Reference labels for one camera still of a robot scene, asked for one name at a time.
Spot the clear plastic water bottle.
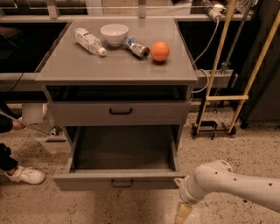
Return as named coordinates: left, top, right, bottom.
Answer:
left=73, top=28, right=107, bottom=57

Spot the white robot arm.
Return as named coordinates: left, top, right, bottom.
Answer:
left=174, top=160, right=280, bottom=224

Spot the white ceramic bowl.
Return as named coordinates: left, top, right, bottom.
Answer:
left=100, top=24, right=129, bottom=46

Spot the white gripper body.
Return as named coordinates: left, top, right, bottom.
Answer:
left=178, top=175, right=205, bottom=205

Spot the silver crumpled can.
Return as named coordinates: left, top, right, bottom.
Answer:
left=124, top=36, right=150, bottom=59

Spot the grey drawer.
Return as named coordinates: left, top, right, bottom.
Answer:
left=53, top=125, right=186, bottom=191
left=49, top=101, right=190, bottom=126

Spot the orange ball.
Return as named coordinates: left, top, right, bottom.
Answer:
left=150, top=42, right=170, bottom=62

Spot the white power cable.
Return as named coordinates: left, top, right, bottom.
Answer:
left=191, top=3, right=226, bottom=95

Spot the grey top drawer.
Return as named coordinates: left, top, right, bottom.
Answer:
left=49, top=101, right=190, bottom=126

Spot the white sneaker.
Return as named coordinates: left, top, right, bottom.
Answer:
left=5, top=166, right=46, bottom=185

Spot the grey drawer cabinet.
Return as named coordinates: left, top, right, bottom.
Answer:
left=36, top=17, right=198, bottom=147

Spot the thin metal stick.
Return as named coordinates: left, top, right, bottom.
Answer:
left=0, top=111, right=50, bottom=137

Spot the person in black clothes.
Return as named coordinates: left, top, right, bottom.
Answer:
left=0, top=97, right=27, bottom=176

